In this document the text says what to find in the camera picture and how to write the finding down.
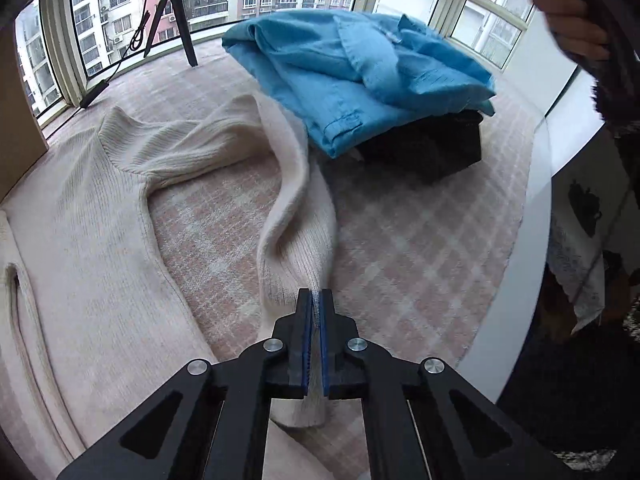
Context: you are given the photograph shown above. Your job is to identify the black ring light cable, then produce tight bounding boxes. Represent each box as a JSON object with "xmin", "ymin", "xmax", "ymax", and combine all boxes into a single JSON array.
[{"xmin": 106, "ymin": 7, "xmax": 153, "ymax": 80}]

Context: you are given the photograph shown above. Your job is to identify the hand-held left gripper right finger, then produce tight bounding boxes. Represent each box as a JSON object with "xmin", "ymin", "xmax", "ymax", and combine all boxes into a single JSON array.
[{"xmin": 319, "ymin": 287, "xmax": 576, "ymax": 480}]

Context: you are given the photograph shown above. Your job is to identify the white lace cloth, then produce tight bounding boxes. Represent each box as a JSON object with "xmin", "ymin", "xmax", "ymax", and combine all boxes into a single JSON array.
[{"xmin": 547, "ymin": 170, "xmax": 631, "ymax": 333}]

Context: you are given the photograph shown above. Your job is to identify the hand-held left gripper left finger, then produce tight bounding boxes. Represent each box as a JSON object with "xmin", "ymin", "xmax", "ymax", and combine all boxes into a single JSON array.
[{"xmin": 55, "ymin": 287, "xmax": 315, "ymax": 480}]

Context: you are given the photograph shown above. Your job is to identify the black box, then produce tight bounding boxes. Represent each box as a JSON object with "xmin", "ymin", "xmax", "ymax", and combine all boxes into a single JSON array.
[{"xmin": 357, "ymin": 110, "xmax": 485, "ymax": 183}]

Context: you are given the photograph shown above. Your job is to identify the blue folded garment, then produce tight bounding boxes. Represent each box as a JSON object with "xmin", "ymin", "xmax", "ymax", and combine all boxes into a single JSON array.
[{"xmin": 221, "ymin": 10, "xmax": 497, "ymax": 158}]

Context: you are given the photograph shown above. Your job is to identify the beige knit cardigan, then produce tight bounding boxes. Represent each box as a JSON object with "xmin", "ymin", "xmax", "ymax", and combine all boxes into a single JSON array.
[{"xmin": 0, "ymin": 92, "xmax": 341, "ymax": 480}]

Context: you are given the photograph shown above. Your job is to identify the white window frame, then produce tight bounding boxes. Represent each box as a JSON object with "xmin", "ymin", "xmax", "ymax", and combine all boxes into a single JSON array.
[{"xmin": 12, "ymin": 0, "xmax": 538, "ymax": 126}]

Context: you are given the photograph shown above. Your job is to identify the pink plaid tablecloth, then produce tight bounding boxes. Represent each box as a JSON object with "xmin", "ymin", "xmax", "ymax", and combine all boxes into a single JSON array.
[{"xmin": 0, "ymin": 35, "xmax": 533, "ymax": 480}]

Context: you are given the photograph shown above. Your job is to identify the large light wooden board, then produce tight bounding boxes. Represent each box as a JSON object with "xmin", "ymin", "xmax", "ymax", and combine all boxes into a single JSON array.
[{"xmin": 0, "ymin": 20, "xmax": 49, "ymax": 201}]

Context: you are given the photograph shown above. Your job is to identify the black tripod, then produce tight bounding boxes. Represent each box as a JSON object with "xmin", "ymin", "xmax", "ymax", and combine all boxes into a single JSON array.
[{"xmin": 144, "ymin": 0, "xmax": 199, "ymax": 67}]

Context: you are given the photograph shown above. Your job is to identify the black inline cable controller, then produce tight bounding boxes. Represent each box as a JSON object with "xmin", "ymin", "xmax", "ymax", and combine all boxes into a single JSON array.
[{"xmin": 79, "ymin": 80, "xmax": 110, "ymax": 109}]

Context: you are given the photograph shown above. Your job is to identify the person's right forearm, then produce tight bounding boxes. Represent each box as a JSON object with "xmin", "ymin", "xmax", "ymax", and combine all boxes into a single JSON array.
[{"xmin": 532, "ymin": 0, "xmax": 640, "ymax": 136}]

